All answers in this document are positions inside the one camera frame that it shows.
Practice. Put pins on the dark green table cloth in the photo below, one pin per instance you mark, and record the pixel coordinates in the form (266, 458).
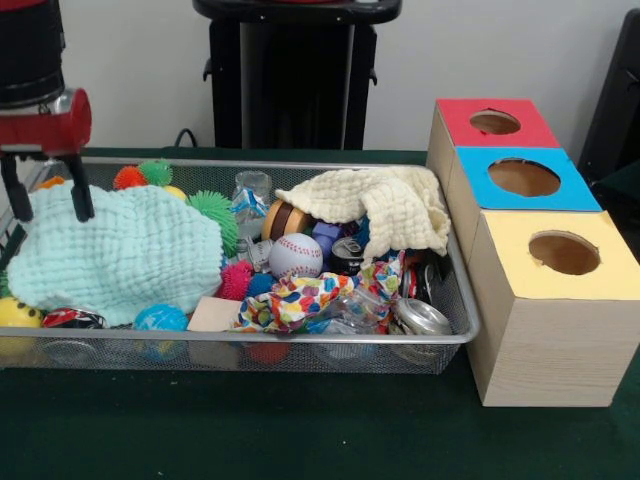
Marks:
(250, 425)

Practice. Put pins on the crushed printed drink can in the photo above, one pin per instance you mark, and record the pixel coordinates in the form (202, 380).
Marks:
(422, 317)

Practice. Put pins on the blue globe ball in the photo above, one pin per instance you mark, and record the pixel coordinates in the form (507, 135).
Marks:
(160, 319)

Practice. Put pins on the red and black crushed can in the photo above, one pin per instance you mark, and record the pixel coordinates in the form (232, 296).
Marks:
(70, 318)

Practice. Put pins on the yellow ball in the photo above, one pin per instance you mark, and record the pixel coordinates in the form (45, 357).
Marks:
(17, 314)

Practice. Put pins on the black furniture frame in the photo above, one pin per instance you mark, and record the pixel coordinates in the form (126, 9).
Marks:
(615, 100)

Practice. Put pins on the clear mesh bin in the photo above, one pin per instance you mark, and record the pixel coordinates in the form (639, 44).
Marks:
(350, 357)

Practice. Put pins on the toy burger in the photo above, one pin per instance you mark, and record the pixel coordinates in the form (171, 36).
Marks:
(280, 220)

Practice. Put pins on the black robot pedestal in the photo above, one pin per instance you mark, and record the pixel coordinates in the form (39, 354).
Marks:
(300, 100)

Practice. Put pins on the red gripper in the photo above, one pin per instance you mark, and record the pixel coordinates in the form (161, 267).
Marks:
(50, 132)

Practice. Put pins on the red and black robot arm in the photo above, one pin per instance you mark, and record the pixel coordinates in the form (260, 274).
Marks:
(30, 50)

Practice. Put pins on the green spiky ball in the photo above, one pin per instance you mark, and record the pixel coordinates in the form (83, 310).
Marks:
(210, 205)

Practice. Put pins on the white baseball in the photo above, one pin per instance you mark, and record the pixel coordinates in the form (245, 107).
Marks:
(296, 256)

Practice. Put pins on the light blue waffle cloth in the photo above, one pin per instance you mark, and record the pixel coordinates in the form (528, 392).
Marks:
(120, 250)

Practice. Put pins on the beige foam block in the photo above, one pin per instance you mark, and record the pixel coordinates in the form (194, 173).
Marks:
(210, 315)

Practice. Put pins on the colourful spotted cloth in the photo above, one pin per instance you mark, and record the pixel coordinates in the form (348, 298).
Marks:
(290, 300)

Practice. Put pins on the cream waffle cloth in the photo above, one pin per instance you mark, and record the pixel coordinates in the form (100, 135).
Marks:
(390, 205)

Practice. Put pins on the wooden box with three holes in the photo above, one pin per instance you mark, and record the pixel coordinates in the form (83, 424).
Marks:
(550, 350)

